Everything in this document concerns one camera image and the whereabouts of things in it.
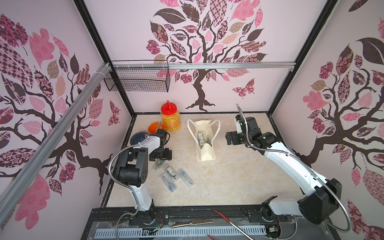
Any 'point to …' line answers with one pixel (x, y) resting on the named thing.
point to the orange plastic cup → (152, 127)
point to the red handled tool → (228, 220)
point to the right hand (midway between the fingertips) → (233, 133)
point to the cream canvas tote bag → (205, 147)
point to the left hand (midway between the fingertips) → (162, 161)
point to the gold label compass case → (169, 170)
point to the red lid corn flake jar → (171, 117)
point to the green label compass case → (157, 164)
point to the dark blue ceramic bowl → (138, 137)
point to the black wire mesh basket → (138, 79)
